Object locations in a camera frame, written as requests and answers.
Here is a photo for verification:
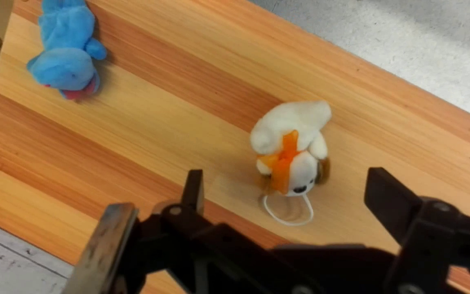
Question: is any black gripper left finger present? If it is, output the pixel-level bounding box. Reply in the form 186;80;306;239
182;168;206;216

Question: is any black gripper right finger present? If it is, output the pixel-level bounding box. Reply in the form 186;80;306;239
364;165;428;245

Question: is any wooden doll counter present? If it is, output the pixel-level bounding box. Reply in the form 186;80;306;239
0;0;470;294

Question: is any white duck doll orange beak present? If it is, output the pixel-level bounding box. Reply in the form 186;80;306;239
248;100;335;229

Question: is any blue plush doll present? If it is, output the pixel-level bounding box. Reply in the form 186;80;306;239
25;0;110;103

